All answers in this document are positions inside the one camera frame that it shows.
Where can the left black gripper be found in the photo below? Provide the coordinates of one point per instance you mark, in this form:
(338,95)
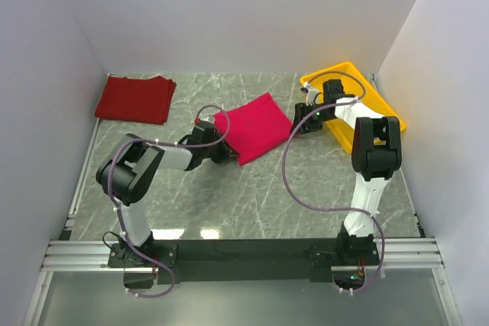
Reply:
(225,150)

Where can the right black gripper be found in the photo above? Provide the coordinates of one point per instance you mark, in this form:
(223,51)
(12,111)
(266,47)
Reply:
(301,111)

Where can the pink t-shirt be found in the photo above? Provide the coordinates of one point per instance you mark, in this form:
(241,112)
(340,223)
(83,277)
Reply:
(255,128)

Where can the yellow plastic tray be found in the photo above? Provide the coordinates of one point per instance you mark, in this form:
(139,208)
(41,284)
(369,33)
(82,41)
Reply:
(371,105)

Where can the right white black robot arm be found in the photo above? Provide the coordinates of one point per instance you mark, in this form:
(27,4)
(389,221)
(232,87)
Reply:
(375,157)

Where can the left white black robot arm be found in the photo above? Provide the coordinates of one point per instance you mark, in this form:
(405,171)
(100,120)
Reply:
(127,173)

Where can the folded dark red t-shirt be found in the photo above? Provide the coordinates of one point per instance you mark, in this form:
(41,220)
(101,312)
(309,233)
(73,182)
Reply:
(136,100)

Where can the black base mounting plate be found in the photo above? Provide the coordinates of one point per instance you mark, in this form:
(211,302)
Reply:
(234,260)

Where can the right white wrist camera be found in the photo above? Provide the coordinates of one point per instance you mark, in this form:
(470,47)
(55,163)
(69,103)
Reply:
(311,95)

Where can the aluminium frame rail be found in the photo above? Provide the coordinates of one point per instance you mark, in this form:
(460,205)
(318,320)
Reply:
(412,253)

